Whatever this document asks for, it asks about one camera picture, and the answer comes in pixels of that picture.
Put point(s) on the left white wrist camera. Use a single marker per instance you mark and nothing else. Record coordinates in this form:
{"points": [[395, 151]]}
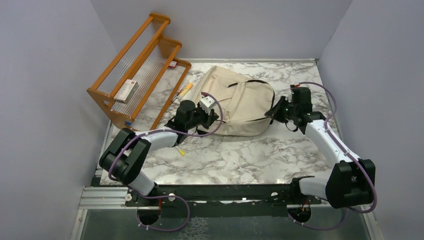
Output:
{"points": [[207, 103]]}

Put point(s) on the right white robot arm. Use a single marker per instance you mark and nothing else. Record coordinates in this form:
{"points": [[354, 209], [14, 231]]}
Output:
{"points": [[334, 155]]}

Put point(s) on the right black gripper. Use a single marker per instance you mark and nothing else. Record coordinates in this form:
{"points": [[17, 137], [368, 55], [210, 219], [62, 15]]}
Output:
{"points": [[275, 112]]}

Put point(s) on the black metal base frame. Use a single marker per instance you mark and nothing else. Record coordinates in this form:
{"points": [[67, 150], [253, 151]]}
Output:
{"points": [[234, 200]]}

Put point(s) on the beige canvas backpack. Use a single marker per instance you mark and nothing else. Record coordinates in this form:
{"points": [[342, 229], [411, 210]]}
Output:
{"points": [[244, 101]]}

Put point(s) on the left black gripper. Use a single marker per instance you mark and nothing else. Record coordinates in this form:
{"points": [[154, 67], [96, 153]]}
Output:
{"points": [[209, 118]]}

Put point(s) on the orange wooden shelf rack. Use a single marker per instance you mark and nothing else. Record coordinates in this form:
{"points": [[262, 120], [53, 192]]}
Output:
{"points": [[144, 58]]}

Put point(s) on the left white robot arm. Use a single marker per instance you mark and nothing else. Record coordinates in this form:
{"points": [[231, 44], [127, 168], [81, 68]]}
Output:
{"points": [[124, 158]]}

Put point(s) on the white red small box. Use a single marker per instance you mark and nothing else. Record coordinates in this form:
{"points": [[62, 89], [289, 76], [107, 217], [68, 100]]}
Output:
{"points": [[127, 90]]}

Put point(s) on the orange yellow highlighter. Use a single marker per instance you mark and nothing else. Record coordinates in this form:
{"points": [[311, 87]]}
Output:
{"points": [[185, 91]]}

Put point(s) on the red clear pen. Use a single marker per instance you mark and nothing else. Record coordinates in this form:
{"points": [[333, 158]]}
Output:
{"points": [[179, 96]]}

